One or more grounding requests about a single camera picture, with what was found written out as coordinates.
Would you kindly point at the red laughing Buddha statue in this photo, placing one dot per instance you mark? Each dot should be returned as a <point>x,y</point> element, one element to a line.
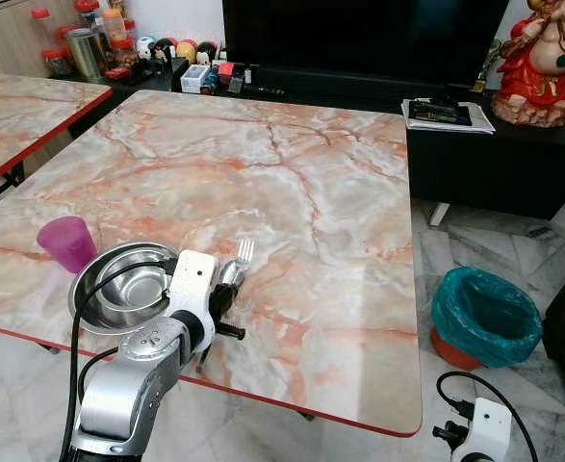
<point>542,72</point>

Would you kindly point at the purple plastic cup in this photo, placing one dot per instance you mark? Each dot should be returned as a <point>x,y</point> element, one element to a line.
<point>65,245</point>

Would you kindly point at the yellow round toy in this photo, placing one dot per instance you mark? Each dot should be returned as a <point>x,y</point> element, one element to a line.
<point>186,51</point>

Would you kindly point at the stainless steel bowl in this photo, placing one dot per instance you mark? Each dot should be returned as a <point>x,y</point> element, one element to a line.
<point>133,294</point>

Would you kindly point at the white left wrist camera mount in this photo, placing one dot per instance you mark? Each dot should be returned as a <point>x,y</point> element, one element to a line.
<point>192,279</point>

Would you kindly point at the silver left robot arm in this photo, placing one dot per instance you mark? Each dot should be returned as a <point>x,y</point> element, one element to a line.
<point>128,385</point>

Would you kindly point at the silver metal fork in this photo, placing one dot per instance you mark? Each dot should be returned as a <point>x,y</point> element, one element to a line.
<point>244,252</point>

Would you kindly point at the black television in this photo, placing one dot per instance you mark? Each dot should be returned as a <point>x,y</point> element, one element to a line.
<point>359,38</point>

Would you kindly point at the small white box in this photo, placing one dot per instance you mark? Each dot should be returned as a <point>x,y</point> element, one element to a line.
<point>195,79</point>

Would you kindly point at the steel canister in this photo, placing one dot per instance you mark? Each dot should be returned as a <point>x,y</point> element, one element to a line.
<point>87,56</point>

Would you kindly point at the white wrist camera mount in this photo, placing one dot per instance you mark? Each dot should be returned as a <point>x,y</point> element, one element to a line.
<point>489,433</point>
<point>192,279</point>

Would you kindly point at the marble top folding table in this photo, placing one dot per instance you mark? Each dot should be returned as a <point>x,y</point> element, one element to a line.
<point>22,111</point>
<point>292,192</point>

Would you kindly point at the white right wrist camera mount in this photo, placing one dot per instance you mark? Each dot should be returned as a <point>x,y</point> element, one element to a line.
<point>489,433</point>

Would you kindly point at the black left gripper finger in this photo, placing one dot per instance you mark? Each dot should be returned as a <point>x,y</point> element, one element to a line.
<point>232,332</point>
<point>237,286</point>

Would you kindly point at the red waste bin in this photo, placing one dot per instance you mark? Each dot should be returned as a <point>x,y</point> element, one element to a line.
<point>450,354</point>

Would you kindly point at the teal plastic bin bag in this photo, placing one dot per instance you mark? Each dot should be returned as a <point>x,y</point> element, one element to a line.
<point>494,332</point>

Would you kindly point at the red packet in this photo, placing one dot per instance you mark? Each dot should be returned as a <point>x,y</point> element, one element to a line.
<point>120,72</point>

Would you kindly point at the white paper stack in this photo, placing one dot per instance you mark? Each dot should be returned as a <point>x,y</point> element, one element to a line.
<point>482,120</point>

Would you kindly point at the orange lid jar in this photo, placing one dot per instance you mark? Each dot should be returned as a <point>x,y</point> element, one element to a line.
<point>116,29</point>

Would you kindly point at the light wooden cabinet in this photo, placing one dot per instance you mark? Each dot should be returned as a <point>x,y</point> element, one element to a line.
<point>3,38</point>

